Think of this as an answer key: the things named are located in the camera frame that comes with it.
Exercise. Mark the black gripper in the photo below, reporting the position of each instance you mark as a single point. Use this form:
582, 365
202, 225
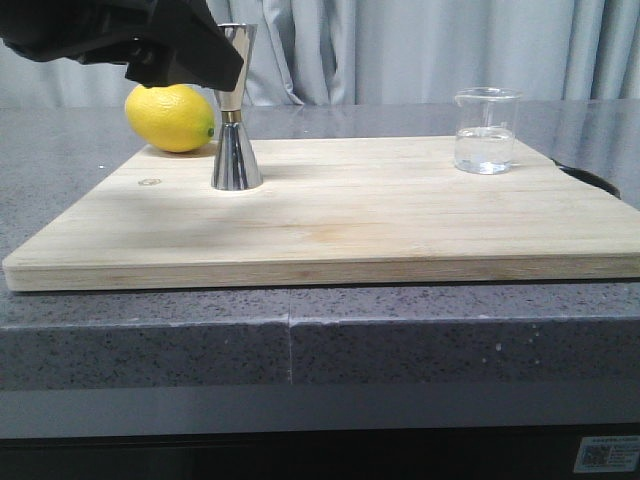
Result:
161, 43

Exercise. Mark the steel double jigger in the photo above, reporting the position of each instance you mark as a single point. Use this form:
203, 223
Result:
235, 165

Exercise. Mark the clear glass beaker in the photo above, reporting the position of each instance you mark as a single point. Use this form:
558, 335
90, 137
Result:
485, 132

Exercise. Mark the yellow lemon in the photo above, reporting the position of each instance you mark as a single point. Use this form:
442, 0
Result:
174, 119

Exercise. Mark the grey curtain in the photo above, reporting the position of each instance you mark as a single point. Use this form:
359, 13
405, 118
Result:
402, 52

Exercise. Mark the wooden cutting board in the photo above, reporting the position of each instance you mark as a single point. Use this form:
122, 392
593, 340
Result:
330, 211

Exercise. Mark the white QR code label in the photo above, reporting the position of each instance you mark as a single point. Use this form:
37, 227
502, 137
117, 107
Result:
607, 454

